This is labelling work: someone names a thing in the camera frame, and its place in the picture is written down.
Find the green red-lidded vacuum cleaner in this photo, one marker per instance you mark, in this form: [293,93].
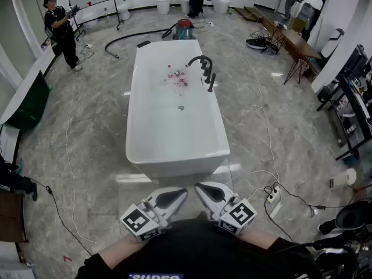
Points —
[184,30]

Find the black round floor device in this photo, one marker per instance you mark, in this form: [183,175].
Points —
[255,43]

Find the person's right forearm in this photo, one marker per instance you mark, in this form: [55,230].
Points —
[258,238]

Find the curved green counter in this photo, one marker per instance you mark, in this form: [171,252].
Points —
[27,103]

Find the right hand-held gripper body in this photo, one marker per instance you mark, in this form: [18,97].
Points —
[239,214]

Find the white power strip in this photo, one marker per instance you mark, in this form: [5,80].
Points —
[275,210]
[274,195]

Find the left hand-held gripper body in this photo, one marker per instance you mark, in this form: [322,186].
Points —
[136,221]

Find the wooden pallet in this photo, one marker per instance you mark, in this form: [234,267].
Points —
[247,13]

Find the black faucet knob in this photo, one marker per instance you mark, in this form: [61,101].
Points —
[206,71]
[203,64]

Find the white upright appliance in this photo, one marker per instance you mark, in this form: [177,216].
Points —
[331,44]

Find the black curved faucet spout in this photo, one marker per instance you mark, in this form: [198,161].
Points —
[203,56]

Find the white toilet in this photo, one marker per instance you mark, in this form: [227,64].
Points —
[123,9]
[90,17]
[221,4]
[184,4]
[162,4]

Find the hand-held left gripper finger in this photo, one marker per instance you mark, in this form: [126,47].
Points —
[177,205]
[168,190]

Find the black round seat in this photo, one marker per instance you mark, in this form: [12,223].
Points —
[351,216]

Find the person's black shirt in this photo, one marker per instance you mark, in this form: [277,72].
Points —
[203,248]

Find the brown wooden cabinet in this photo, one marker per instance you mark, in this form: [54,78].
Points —
[11,214]

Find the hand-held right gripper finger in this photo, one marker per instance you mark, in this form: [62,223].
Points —
[225,188]
[203,199]

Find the black flat floor nozzle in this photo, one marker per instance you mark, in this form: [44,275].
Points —
[143,44]

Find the black metal rack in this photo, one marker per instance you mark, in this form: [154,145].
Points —
[353,118]

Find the cluster of red-capped bottles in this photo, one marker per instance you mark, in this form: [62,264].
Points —
[177,77]

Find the cardboard box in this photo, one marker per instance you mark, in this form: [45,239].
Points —
[296,24]

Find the person's left forearm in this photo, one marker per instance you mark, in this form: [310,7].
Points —
[125,250]

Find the white bathtub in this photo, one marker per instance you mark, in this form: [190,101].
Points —
[174,138]

